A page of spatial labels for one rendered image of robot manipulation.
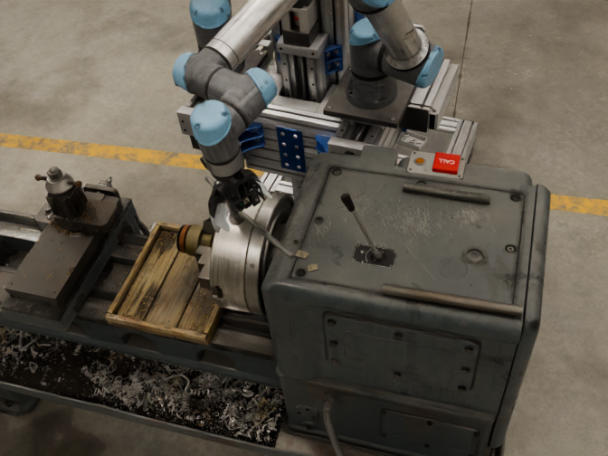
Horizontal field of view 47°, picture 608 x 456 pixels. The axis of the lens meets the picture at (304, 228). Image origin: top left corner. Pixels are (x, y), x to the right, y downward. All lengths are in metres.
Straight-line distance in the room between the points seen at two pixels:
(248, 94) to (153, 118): 2.70
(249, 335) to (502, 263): 0.72
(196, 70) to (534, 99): 2.80
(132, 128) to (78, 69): 0.74
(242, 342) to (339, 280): 0.49
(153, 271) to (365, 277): 0.78
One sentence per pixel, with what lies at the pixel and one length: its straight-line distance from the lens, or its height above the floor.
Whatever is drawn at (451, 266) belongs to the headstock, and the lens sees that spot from 1.51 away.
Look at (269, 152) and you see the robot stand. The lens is 2.30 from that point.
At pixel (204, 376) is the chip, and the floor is 0.58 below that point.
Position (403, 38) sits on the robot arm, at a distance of 1.74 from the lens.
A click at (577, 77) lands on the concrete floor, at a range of 4.20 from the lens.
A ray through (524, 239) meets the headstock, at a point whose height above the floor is 1.26.
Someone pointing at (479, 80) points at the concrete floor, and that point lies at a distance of 4.09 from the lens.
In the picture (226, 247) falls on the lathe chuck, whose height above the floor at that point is 1.20.
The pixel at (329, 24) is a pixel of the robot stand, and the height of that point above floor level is 1.28.
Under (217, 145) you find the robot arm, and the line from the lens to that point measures 1.31.
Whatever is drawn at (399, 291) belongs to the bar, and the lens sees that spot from 1.44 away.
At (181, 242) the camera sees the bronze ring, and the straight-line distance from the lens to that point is 1.82.
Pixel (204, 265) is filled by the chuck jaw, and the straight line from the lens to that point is 1.74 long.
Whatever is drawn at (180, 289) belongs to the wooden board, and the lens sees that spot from 2.00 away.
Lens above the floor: 2.44
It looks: 48 degrees down
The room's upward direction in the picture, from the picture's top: 7 degrees counter-clockwise
